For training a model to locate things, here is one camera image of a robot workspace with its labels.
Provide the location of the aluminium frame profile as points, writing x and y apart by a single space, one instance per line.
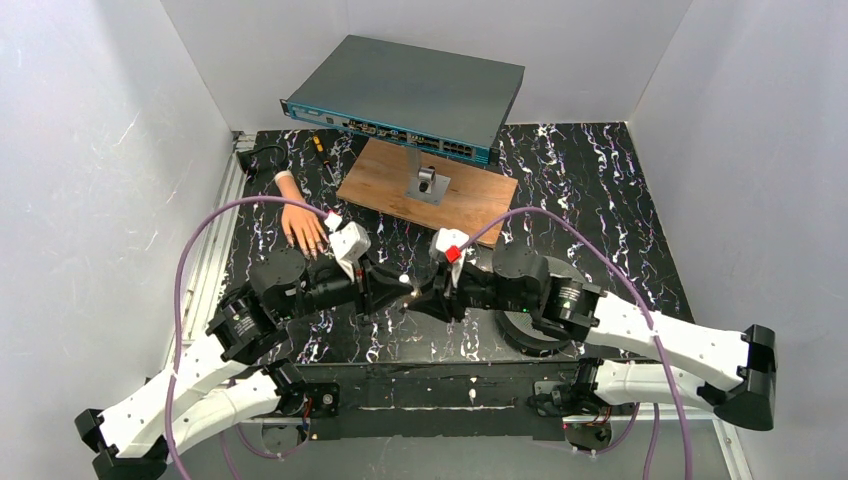
205 218

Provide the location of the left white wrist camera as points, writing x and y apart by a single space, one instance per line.
348 245

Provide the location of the wooden base board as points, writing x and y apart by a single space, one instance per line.
378 181

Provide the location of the yellow black screwdriver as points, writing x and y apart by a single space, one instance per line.
323 156

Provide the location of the grey teal network switch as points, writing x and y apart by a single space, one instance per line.
439 102

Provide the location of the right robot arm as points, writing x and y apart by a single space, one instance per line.
731 374

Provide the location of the black front mounting rail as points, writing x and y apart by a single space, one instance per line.
438 399

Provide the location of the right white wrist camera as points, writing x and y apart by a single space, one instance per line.
447 245

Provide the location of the mannequin hand with nails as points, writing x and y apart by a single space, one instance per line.
301 227

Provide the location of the metal stand bracket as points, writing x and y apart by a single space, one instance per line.
425 184

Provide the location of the black plug with cable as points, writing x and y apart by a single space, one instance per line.
269 158

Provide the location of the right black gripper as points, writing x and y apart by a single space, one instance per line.
448 291

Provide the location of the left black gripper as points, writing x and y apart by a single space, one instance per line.
365 288

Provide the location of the grey ribbed round disc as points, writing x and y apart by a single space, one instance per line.
517 330

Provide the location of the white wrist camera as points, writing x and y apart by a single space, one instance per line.
348 245
447 245

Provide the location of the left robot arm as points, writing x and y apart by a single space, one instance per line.
248 322

